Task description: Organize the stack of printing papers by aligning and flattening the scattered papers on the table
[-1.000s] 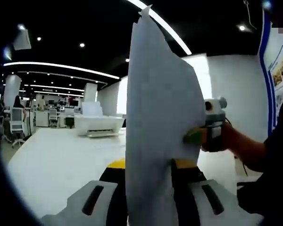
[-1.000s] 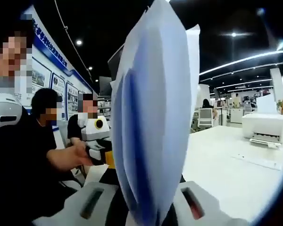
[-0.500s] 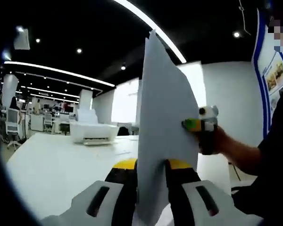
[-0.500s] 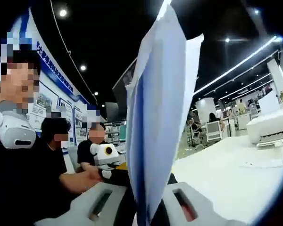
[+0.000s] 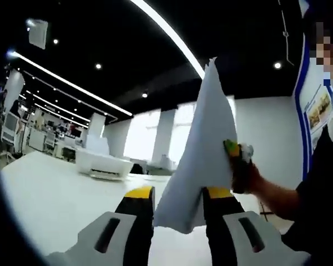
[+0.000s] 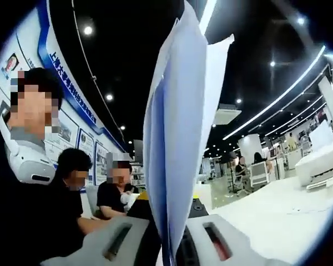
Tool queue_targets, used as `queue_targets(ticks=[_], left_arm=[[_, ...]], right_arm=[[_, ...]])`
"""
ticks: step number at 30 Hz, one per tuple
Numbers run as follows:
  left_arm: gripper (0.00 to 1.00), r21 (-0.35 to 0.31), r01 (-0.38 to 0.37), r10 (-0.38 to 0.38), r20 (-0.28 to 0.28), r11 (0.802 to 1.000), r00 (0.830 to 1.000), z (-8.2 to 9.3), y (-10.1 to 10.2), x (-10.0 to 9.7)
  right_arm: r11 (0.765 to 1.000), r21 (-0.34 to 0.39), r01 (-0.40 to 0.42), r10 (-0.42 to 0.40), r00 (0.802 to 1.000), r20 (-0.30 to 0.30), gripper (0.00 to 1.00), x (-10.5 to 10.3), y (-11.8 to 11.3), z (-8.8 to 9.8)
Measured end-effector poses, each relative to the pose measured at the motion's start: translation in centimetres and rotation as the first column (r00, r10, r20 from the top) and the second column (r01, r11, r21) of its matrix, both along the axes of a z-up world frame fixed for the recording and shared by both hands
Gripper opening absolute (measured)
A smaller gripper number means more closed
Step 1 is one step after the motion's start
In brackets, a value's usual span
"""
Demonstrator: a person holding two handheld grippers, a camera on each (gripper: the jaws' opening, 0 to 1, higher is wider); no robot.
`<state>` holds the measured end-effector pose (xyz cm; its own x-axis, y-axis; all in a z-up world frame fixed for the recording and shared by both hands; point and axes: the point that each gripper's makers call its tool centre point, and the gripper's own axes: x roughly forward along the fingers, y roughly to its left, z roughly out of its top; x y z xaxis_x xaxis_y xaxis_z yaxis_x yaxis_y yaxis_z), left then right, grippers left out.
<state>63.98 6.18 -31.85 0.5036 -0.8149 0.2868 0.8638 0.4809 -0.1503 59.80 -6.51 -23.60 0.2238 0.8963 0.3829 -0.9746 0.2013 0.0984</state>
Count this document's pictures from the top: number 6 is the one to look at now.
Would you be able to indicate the wall poster board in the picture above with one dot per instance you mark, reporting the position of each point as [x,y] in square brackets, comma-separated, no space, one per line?
[66,91]

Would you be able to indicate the white neck-worn device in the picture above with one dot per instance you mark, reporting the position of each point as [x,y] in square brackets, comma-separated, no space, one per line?
[30,166]

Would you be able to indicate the person's black shirt torso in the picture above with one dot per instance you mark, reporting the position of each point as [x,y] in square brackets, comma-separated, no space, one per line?
[30,216]

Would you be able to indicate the pile of white printing papers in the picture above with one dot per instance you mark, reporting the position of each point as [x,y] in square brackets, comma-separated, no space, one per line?
[180,110]

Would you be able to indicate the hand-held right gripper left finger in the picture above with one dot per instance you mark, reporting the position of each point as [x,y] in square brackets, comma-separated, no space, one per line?
[94,241]

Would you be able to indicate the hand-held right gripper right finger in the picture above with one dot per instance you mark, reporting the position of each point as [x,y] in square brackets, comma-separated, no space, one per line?
[247,243]

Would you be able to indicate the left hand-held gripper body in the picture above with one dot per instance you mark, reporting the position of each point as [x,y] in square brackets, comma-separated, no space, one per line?
[129,200]

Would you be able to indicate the long ceiling light strip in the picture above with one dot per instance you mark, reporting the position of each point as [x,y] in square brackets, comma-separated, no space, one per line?
[211,12]
[280,102]

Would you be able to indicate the ceiling air conditioner unit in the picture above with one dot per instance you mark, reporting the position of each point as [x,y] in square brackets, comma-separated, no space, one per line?
[227,113]

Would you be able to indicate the person's head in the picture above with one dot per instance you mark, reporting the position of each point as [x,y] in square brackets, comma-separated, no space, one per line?
[48,80]

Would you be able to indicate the small dark monitor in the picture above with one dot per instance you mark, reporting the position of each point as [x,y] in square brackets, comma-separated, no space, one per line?
[138,151]

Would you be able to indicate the white swivel chair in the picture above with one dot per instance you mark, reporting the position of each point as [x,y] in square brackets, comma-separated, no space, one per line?
[259,174]

